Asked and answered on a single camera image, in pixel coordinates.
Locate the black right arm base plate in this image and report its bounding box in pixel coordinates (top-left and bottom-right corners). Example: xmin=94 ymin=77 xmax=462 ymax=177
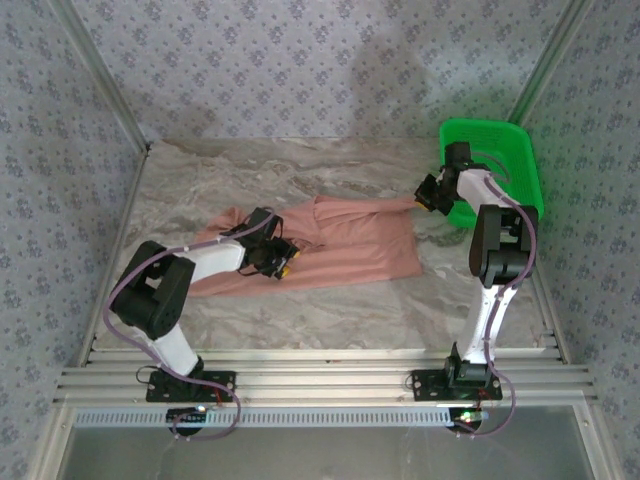
xmin=410 ymin=368 xmax=503 ymax=401

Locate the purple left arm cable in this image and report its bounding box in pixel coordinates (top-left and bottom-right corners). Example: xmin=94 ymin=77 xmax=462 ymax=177
xmin=102 ymin=212 xmax=284 ymax=444

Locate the aluminium rail frame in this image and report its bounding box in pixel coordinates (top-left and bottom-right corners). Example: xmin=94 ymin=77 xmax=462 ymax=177
xmin=53 ymin=347 xmax=600 ymax=407

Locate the green plastic basket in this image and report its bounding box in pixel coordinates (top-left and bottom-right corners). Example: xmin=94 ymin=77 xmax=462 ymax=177
xmin=438 ymin=117 xmax=546 ymax=231

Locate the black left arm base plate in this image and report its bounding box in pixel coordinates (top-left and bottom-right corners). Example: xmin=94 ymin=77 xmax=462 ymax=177
xmin=144 ymin=368 xmax=237 ymax=404

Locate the pink t-shirt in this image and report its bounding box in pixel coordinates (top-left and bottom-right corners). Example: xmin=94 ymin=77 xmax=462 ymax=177
xmin=189 ymin=194 xmax=424 ymax=299

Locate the grey slotted cable duct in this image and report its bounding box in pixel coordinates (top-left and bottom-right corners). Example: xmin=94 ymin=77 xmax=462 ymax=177
xmin=74 ymin=407 xmax=484 ymax=430

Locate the grey metal sheet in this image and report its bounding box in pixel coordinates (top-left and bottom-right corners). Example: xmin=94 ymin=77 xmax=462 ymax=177
xmin=64 ymin=407 xmax=596 ymax=480

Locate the aluminium frame post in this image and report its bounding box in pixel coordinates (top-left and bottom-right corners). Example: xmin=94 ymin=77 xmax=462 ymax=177
xmin=49 ymin=0 xmax=154 ymax=154
xmin=507 ymin=0 xmax=599 ymax=134

